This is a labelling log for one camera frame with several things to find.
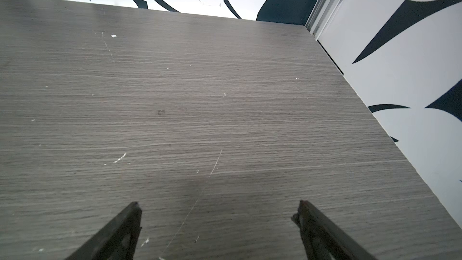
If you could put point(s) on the aluminium frame corner post right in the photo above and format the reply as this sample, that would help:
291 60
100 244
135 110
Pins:
321 16

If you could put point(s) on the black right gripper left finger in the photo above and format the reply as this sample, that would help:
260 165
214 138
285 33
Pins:
117 240

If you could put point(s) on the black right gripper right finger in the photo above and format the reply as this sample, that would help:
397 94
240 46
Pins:
323 239

